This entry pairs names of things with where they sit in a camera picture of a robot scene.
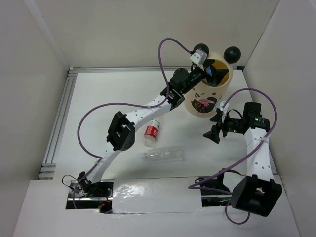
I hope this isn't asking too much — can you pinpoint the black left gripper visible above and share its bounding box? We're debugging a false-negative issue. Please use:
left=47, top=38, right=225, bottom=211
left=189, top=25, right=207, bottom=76
left=181, top=59, right=229, bottom=95

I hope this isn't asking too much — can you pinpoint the clear unlabelled plastic bottle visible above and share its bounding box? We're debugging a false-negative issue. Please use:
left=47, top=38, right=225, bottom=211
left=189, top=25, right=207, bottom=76
left=140, top=149, right=185, bottom=162

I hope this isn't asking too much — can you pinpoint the red label red cap bottle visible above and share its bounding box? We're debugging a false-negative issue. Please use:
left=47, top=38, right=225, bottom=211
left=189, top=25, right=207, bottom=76
left=143, top=117, right=160, bottom=147

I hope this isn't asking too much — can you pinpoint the crushed blue cap water bottle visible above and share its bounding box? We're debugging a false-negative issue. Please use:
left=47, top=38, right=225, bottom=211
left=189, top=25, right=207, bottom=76
left=205, top=66, right=215, bottom=78

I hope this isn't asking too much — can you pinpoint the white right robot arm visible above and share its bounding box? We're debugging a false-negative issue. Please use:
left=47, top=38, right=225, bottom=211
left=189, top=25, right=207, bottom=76
left=204, top=101, right=282, bottom=217

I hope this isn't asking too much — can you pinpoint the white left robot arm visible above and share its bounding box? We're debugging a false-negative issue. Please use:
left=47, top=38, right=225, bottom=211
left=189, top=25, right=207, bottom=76
left=77, top=59, right=231, bottom=197

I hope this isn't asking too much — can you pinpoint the cream bin with black ears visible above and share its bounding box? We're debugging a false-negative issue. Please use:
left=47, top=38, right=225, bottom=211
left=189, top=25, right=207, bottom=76
left=184, top=44, right=241, bottom=118

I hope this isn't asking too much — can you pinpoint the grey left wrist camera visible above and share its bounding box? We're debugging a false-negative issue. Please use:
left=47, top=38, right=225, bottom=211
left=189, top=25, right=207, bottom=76
left=190, top=49, right=207, bottom=69

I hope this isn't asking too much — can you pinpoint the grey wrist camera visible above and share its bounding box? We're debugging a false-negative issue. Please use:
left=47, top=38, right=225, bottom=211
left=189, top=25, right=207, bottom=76
left=216, top=101, right=229, bottom=114
left=190, top=49, right=207, bottom=69

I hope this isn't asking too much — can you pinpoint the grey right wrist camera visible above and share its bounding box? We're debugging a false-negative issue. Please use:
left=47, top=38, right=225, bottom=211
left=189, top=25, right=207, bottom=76
left=216, top=101, right=229, bottom=114

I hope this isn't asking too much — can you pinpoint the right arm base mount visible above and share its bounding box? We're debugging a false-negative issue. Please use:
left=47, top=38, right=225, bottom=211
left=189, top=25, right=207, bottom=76
left=197, top=172, right=245, bottom=207

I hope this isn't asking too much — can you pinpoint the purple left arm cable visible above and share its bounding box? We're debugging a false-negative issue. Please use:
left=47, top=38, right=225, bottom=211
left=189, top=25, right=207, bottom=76
left=73, top=38, right=196, bottom=210

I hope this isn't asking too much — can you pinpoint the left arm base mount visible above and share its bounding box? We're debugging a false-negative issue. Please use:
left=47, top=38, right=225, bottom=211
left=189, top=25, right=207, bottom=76
left=61, top=175, right=114, bottom=214

